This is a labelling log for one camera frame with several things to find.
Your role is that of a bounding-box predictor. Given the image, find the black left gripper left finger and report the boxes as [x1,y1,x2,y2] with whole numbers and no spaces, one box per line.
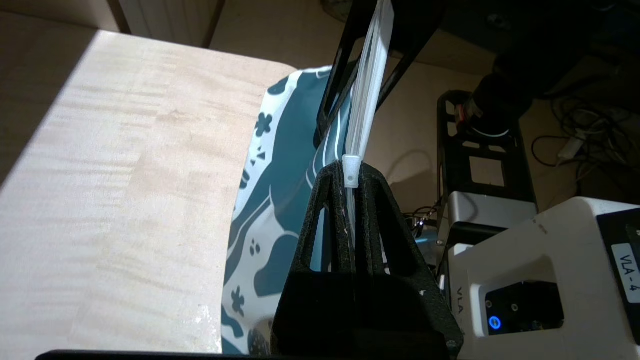
[272,163,359,357]

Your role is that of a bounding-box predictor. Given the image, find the tangled floor cables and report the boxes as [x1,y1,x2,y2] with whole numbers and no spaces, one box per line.
[530,95,640,187]

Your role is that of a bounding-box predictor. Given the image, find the white floral plastic bag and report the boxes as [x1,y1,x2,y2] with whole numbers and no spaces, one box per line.
[221,0,396,356]

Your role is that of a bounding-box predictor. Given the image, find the grey metal base box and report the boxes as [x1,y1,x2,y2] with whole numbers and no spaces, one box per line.
[446,191,539,236]

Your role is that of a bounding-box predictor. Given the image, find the light wood shelf desk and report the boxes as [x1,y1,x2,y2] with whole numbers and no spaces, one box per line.
[0,10,301,356]

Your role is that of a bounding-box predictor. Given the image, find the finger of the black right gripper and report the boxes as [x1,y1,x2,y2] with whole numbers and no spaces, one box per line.
[372,0,444,109]
[314,0,377,147]

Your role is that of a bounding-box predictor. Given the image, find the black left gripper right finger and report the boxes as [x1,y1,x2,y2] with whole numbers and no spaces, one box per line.
[356,163,464,359]

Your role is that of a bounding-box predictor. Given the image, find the black metal base frame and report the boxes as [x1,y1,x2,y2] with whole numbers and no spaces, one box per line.
[436,90,539,206]

